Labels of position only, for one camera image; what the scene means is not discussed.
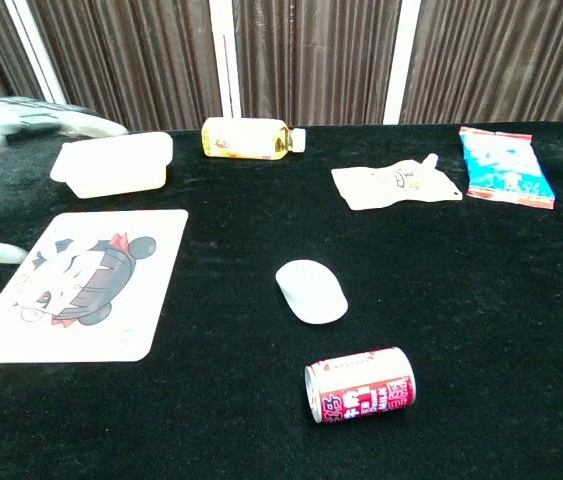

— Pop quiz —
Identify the beige spout pouch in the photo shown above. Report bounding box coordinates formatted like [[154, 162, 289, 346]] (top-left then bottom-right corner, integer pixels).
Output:
[[330, 153, 464, 212]]

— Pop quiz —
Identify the blue red snack bag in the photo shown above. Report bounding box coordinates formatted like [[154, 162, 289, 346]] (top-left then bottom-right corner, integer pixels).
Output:
[[458, 125, 557, 210]]

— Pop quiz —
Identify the white plastic food container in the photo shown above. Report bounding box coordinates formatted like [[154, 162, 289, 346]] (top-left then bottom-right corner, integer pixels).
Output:
[[49, 131, 175, 200]]

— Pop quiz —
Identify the cartoon print mouse pad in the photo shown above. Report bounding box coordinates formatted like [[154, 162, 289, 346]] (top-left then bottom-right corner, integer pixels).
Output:
[[0, 208, 190, 365]]

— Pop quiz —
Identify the white computer mouse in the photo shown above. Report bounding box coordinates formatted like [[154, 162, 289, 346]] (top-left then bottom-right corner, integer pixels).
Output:
[[274, 258, 350, 326]]

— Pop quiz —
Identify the red white drink can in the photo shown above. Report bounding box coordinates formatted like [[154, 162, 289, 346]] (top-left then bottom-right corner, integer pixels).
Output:
[[304, 346, 417, 425]]

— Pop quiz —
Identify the amber tea bottle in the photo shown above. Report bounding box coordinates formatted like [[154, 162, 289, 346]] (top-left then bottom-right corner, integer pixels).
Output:
[[200, 116, 307, 162]]

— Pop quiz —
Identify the black velvet tablecloth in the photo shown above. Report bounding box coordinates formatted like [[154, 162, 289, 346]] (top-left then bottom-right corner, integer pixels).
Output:
[[0, 121, 563, 480]]

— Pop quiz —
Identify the white frame pole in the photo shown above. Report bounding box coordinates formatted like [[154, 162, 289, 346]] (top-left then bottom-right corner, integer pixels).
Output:
[[3, 0, 68, 106], [208, 0, 243, 121]]

